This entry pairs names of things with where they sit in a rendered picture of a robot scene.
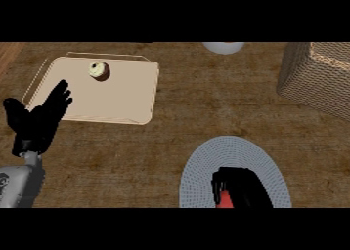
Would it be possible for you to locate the cream cupcake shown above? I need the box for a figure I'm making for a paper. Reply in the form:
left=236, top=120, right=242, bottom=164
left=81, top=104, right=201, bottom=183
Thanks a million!
left=88, top=61, right=112, bottom=82

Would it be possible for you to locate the beige tray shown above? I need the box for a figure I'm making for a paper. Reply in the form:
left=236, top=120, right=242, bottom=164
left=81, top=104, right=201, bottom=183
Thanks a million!
left=22, top=51, right=161, bottom=126

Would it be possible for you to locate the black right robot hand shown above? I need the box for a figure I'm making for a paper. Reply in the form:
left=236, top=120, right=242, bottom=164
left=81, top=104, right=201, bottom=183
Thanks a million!
left=210, top=166, right=276, bottom=209

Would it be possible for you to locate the grey round placemat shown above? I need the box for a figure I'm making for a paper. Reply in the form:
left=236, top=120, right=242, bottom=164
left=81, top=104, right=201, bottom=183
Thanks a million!
left=178, top=135, right=294, bottom=209

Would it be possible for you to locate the white round object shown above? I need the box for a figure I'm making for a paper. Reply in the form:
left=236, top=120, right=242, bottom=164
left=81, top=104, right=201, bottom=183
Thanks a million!
left=202, top=42, right=247, bottom=56

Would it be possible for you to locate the red bell pepper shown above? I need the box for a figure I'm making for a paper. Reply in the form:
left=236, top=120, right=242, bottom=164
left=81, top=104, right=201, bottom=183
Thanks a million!
left=215, top=190, right=236, bottom=209

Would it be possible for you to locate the wicker basket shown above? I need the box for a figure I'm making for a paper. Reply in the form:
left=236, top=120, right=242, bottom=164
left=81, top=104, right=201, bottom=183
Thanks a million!
left=276, top=42, right=350, bottom=126

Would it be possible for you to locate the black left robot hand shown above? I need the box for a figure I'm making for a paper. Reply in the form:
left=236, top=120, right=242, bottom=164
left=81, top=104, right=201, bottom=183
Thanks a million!
left=2, top=79, right=75, bottom=158

